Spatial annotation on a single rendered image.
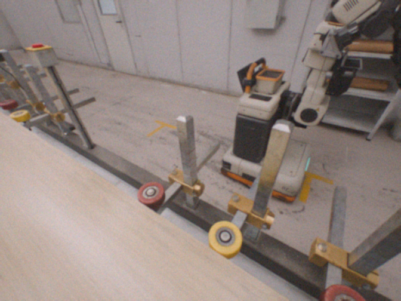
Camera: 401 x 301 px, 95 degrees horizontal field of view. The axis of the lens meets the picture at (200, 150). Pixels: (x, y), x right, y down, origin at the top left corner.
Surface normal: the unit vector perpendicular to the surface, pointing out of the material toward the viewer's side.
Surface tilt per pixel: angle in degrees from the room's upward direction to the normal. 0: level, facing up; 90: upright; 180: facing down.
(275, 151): 90
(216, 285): 0
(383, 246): 90
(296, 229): 0
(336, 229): 0
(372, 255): 90
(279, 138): 90
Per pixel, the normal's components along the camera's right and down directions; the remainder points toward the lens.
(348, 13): -0.55, 0.54
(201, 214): -0.04, -0.77
